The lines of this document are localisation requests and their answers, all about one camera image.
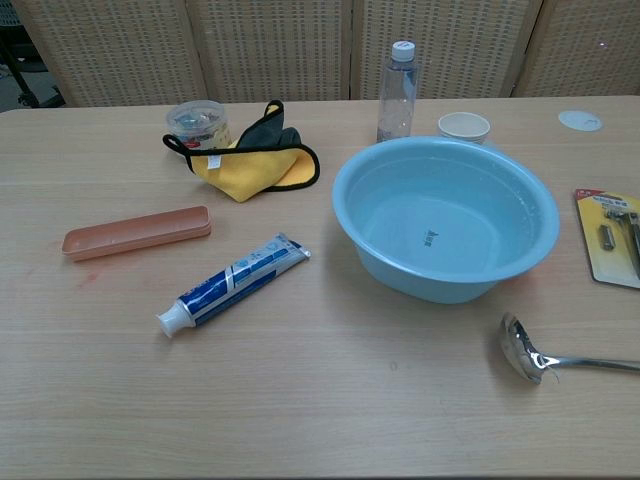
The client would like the stainless steel ladle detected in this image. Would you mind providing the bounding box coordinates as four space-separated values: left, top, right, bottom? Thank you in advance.
498 312 640 386

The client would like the clear plastic water bottle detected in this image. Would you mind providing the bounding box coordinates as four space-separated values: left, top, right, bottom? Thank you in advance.
376 40 419 144

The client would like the blue white toothpaste tube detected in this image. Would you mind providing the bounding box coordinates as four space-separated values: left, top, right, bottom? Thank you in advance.
157 231 313 340

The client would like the yellow grey microfibre cloth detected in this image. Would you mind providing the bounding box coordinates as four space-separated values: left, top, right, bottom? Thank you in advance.
162 99 321 204

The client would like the light blue plastic basin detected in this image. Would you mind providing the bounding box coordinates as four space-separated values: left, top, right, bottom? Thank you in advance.
331 135 561 305

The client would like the clear round plastic jar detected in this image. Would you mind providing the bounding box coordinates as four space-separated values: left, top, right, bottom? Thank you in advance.
165 99 234 151

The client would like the white paper cup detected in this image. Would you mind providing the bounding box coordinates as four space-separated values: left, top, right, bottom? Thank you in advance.
438 112 492 147

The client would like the pink plastic toothbrush case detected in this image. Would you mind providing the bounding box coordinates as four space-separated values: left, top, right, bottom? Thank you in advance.
61 205 213 263

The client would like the woven rattan folding screen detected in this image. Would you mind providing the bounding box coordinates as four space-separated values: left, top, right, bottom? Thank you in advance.
10 0 640 108

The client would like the round white table grommet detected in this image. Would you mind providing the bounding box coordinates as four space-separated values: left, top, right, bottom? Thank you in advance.
558 110 604 133

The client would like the yellow razor blister pack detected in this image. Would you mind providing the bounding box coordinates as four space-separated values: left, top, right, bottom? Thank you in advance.
573 188 640 290

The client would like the black chair base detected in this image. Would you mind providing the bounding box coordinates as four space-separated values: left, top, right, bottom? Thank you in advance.
0 19 66 108

